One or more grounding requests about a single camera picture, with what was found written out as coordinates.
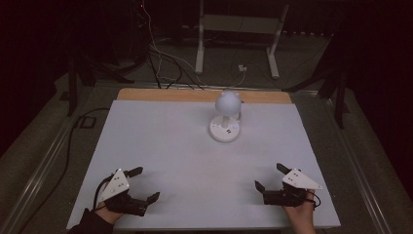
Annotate person's dark left sleeve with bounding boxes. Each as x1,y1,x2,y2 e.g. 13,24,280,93
66,208,115,234

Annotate bundle of black cables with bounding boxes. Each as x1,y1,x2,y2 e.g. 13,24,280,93
147,45,206,91

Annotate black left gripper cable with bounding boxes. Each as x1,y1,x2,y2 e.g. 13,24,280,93
93,175,115,211

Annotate person's right hand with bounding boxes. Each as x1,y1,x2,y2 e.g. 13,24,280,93
282,189,317,234

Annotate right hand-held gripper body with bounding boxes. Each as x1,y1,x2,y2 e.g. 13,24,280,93
262,168,323,208

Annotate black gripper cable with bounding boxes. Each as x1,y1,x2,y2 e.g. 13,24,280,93
93,175,115,211
305,190,321,209

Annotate white round desk lamp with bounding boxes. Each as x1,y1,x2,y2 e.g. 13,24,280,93
208,90,243,143

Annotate person's left hand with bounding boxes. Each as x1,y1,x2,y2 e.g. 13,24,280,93
94,201,125,226

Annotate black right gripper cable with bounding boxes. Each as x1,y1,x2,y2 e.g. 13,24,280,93
305,190,321,209

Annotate white lamp cable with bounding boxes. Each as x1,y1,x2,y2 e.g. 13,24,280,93
223,69,247,98

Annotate black stand legs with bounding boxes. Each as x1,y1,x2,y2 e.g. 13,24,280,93
66,55,135,118
282,67,350,130

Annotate white table cover sheet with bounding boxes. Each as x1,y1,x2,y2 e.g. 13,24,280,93
66,99,341,231

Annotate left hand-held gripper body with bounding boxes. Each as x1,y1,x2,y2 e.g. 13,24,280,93
97,168,149,217

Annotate metal floor rail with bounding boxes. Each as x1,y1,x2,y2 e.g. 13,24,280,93
0,87,98,234
324,97,394,234

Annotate black square floor frame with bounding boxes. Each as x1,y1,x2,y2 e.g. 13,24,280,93
73,115,97,130

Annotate white metal stand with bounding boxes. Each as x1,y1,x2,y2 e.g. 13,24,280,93
194,0,290,80

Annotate long black floor cable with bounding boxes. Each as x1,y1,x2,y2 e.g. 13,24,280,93
18,106,111,234

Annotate thin white cable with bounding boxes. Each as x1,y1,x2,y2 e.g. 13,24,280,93
140,0,208,86

